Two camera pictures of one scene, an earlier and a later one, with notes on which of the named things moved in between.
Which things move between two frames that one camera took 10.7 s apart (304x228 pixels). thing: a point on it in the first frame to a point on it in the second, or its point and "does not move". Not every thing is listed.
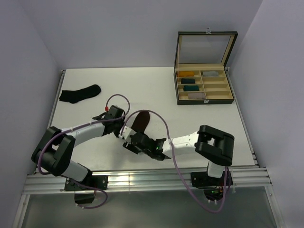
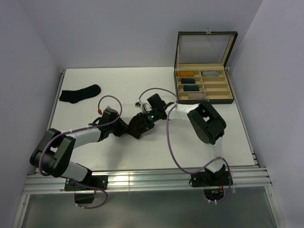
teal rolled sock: x=191 y=88 does not move
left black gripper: x=116 y=134 does not move
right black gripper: x=130 y=147 to x=148 y=125
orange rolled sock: x=182 y=73 does not move
